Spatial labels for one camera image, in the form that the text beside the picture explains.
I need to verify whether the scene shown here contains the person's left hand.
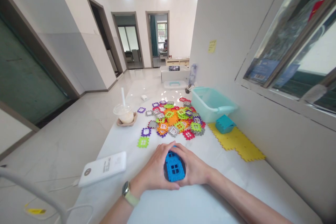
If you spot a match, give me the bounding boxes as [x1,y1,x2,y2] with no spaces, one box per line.
[130,141,182,199]

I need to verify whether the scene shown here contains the person's right hand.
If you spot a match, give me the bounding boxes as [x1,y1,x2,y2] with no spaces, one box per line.
[169,144,215,187]

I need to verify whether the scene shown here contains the blue toy house block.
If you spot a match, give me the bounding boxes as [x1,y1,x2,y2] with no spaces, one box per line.
[163,150,186,183]

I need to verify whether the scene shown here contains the pile of colourful building tiles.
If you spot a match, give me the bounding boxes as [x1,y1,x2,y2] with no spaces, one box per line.
[145,97,207,141]

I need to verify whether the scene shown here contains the green window tile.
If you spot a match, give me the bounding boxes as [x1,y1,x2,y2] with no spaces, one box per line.
[137,136,151,149]

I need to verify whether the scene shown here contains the teal toy block house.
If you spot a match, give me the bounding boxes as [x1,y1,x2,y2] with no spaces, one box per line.
[215,114,237,134]

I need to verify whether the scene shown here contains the light teal plastic bin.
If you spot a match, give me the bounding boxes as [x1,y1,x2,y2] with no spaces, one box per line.
[191,86,239,124]

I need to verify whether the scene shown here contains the beige cup coaster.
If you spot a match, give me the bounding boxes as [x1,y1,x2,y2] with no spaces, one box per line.
[116,111,138,128]

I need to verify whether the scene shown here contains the plastic cup with straw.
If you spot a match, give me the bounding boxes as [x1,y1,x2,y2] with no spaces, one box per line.
[113,87,135,125]

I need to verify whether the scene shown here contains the clear plastic bottle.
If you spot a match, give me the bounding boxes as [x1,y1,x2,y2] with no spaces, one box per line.
[189,63,198,88]

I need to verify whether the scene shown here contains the low white table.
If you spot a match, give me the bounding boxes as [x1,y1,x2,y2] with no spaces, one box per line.
[160,65,190,83]

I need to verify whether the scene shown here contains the white power bank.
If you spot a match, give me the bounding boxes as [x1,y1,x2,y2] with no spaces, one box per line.
[78,151,127,189]

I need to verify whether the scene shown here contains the wooden cabinet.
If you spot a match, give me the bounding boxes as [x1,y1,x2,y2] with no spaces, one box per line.
[165,57,190,67]

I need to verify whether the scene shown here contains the grey framed doorway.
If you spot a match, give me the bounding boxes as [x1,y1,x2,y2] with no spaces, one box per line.
[84,0,124,78]
[110,11,145,70]
[145,10,170,69]

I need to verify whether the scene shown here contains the dark glass sliding door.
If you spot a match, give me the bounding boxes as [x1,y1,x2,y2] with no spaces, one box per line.
[0,0,80,133]

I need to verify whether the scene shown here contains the yellow toy base plate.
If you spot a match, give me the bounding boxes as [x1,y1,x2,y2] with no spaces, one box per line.
[208,122,266,163]

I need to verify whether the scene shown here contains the thin white cable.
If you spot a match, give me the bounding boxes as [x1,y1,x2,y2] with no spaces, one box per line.
[48,178,94,224]

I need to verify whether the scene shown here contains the thick white cable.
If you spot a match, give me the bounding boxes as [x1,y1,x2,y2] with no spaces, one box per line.
[0,167,69,224]

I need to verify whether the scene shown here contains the window with grey frame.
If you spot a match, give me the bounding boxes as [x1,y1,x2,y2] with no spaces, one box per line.
[234,0,336,125]

